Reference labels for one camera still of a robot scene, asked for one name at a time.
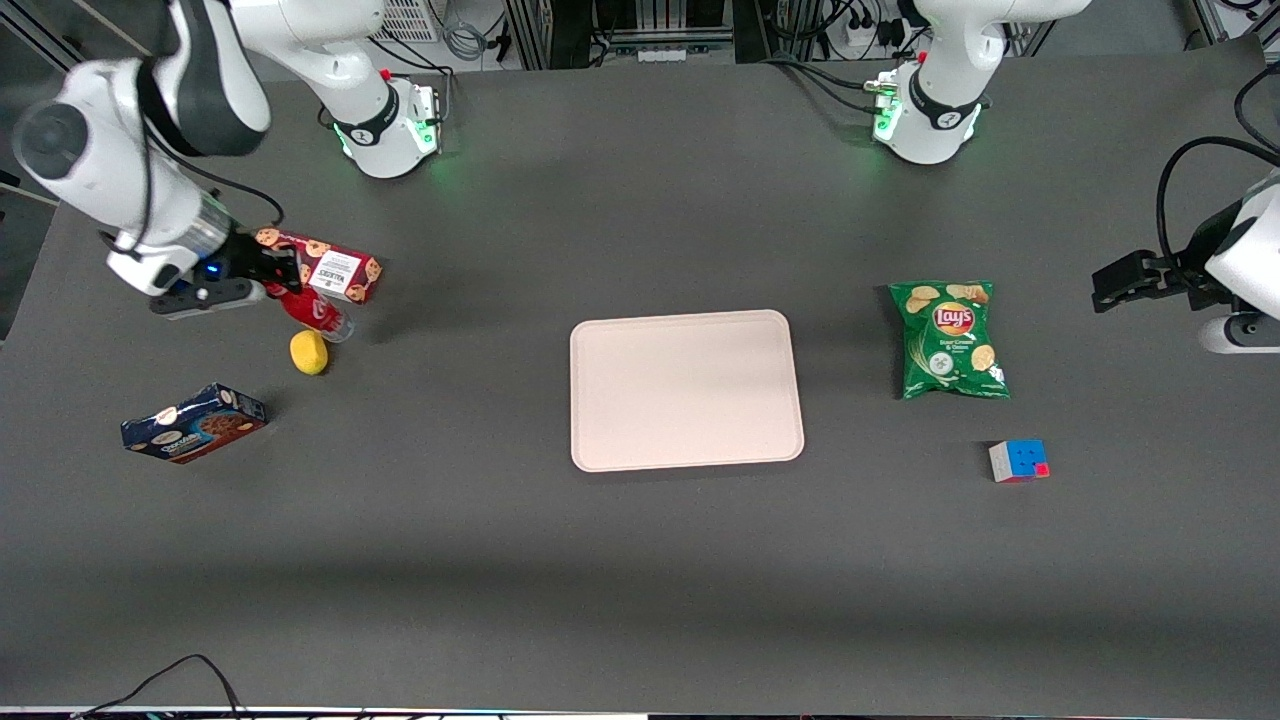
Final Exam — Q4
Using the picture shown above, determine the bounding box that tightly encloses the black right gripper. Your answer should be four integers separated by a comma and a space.
203, 231, 302, 296

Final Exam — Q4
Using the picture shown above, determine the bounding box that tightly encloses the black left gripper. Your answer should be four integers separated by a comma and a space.
1091, 203, 1241, 314

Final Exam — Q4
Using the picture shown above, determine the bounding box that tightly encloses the red coke bottle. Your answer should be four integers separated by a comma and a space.
264, 283, 355, 344

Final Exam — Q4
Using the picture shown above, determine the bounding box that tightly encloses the pale pink rectangular tray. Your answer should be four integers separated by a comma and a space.
569, 309, 806, 473

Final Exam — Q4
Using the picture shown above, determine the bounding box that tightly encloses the red cookie box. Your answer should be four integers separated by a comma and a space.
252, 227, 384, 305

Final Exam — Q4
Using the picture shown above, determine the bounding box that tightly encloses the yellow lemon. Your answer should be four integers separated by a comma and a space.
289, 330, 330, 377

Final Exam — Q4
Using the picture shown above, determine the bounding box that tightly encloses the blue chocolate cookie box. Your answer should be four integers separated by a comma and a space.
121, 383, 268, 465

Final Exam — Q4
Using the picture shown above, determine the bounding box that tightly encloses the green Lay's chips bag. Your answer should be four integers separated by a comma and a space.
888, 280, 1012, 401

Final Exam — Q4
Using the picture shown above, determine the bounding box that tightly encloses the Rubik's cube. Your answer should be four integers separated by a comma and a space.
988, 439, 1051, 484

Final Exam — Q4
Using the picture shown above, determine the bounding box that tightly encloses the white perforated panel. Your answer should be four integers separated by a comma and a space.
374, 0, 443, 44

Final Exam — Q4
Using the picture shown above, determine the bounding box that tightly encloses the white power strip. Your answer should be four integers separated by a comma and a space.
843, 14, 903, 53

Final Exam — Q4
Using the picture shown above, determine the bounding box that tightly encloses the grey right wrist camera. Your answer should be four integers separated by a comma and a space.
150, 278, 268, 321

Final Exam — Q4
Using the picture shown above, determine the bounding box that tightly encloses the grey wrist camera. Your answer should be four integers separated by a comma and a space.
1198, 313, 1280, 355
150, 278, 268, 321

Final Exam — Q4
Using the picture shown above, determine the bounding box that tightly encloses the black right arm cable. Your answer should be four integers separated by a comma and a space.
150, 130, 286, 233

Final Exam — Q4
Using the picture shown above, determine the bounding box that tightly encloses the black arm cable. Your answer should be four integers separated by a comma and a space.
150, 130, 286, 233
1156, 135, 1280, 293

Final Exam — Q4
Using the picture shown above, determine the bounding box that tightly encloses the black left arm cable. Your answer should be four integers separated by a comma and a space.
1156, 135, 1280, 293

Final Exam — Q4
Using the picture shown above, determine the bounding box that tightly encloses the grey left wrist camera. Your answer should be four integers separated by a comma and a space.
1198, 313, 1280, 355

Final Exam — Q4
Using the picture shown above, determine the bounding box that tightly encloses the black cable at table corner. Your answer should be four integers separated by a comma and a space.
1234, 60, 1280, 153

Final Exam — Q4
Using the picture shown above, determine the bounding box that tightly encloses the black right base cable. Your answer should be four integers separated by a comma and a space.
368, 34, 457, 103

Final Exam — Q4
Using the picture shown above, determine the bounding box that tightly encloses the grey coiled cable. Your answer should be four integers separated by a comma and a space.
442, 14, 489, 64

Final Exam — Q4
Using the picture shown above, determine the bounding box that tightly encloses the aluminium rack frame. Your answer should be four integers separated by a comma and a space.
503, 0, 563, 71

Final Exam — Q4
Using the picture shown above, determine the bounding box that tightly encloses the black left base cable bundle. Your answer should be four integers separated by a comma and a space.
758, 54, 893, 117

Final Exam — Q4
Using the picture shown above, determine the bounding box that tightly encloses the black loose table-edge cable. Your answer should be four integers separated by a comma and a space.
72, 654, 247, 720

